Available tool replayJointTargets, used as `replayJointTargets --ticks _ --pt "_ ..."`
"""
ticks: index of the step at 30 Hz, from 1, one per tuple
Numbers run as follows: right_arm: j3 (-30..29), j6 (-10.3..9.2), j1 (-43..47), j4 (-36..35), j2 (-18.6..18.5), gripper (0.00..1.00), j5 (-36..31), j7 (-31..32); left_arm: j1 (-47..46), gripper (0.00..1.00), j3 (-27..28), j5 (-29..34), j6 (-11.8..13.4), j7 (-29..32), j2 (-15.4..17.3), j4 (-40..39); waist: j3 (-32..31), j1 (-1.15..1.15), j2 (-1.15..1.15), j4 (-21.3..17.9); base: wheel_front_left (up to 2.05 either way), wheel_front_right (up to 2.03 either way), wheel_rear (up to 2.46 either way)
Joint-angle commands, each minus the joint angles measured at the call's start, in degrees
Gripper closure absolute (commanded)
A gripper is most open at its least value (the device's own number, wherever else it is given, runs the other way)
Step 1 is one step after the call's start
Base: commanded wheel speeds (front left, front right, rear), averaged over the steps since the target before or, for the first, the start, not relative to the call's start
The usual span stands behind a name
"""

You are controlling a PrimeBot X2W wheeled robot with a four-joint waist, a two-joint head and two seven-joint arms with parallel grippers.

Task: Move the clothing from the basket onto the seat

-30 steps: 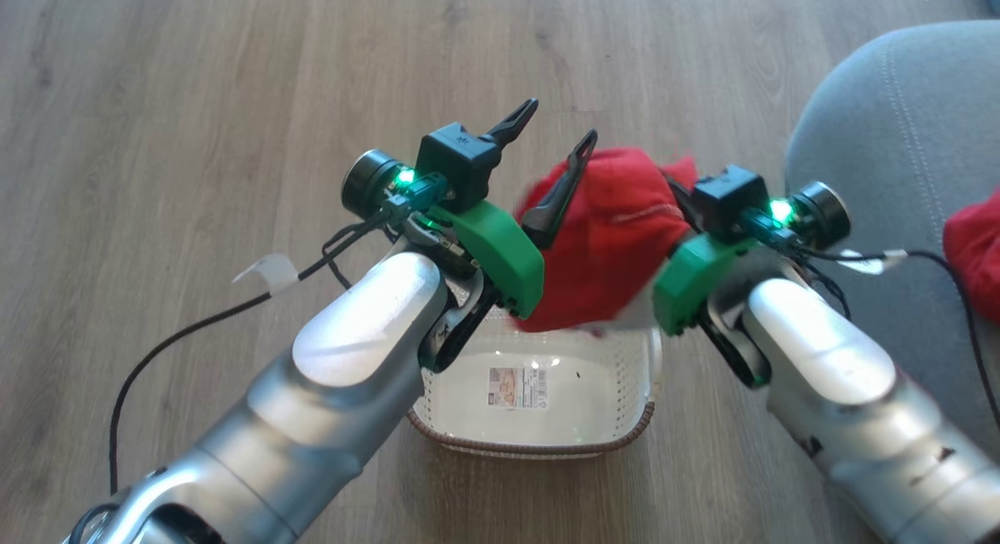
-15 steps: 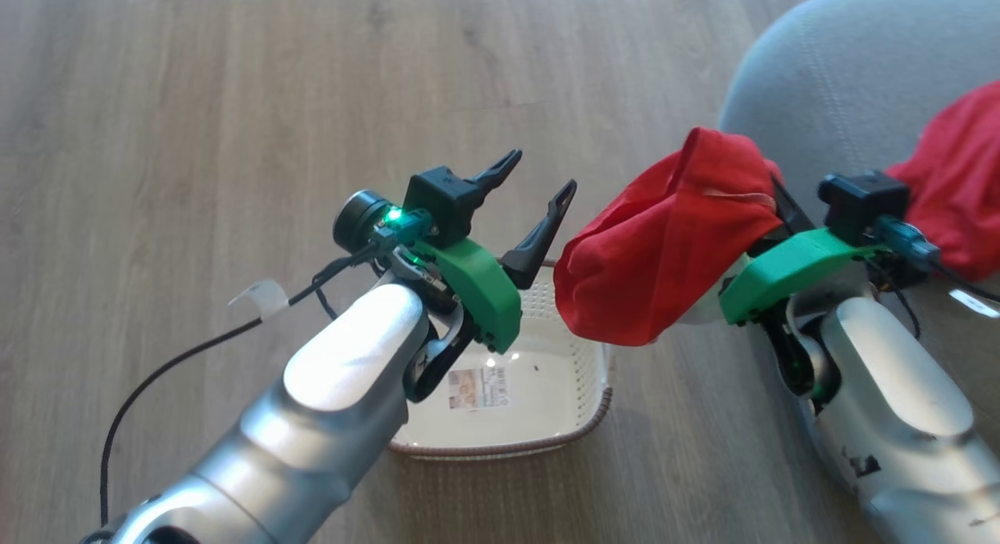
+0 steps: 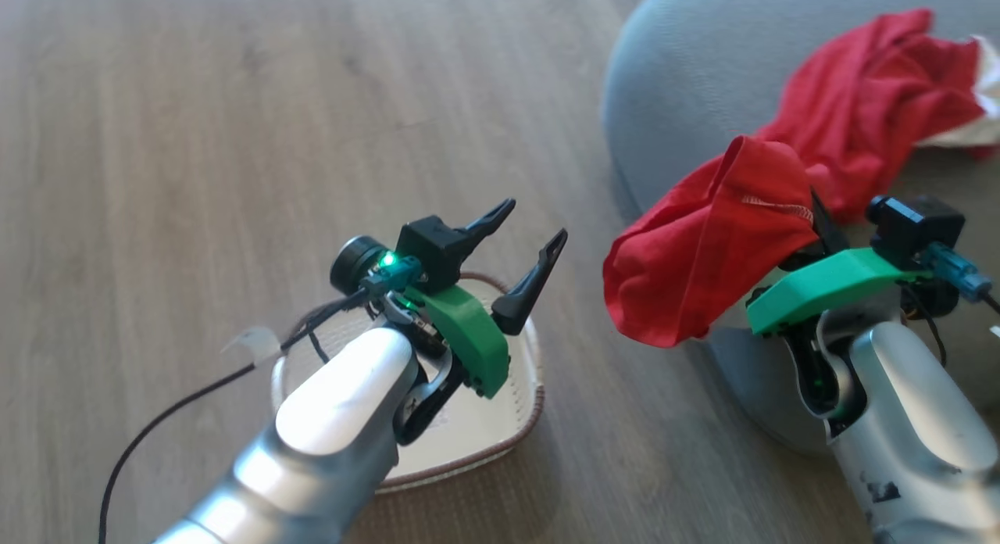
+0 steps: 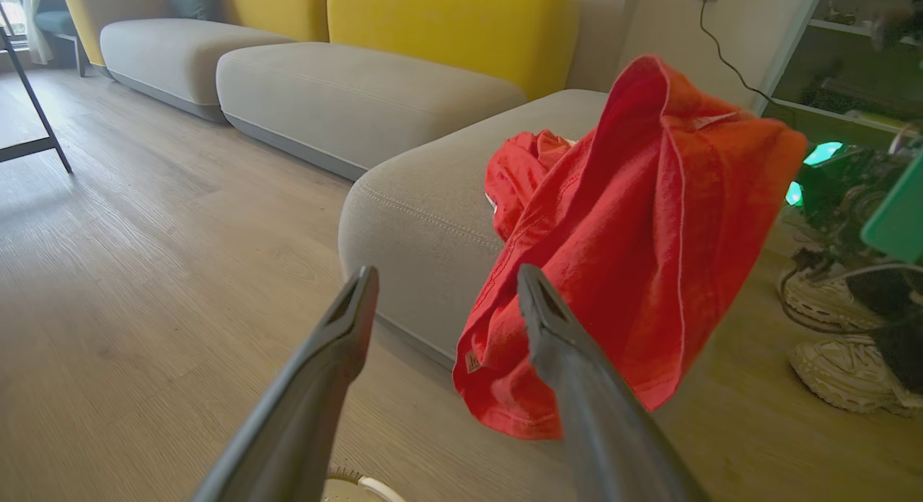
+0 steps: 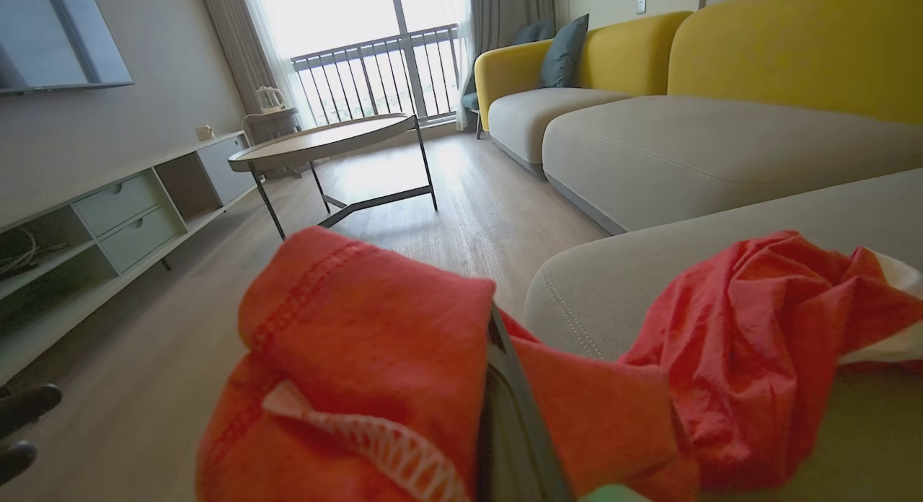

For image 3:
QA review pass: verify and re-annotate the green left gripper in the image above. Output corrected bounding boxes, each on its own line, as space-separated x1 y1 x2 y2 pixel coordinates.
330 199 569 399

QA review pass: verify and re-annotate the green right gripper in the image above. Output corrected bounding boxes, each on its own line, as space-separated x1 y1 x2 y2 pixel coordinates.
746 188 962 338

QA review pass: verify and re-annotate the red garment with white trim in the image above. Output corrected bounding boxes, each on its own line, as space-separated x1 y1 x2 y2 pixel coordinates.
602 9 1000 349

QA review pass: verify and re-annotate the white plastic laundry basket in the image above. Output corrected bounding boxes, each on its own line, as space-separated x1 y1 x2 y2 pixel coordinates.
270 272 545 494

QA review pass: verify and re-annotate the grey round pouf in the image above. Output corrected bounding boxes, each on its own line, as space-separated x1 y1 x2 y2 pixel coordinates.
602 0 1000 459

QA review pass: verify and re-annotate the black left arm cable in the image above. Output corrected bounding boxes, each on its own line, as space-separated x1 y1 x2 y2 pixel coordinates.
98 255 423 544

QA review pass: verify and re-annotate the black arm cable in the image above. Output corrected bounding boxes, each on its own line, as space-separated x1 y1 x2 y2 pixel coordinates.
906 243 1000 369
98 255 423 544

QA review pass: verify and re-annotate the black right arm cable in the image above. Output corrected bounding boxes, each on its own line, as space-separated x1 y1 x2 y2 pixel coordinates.
906 243 1000 369

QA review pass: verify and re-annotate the white cable label tag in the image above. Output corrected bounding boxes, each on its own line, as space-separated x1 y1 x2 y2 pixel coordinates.
221 325 282 367

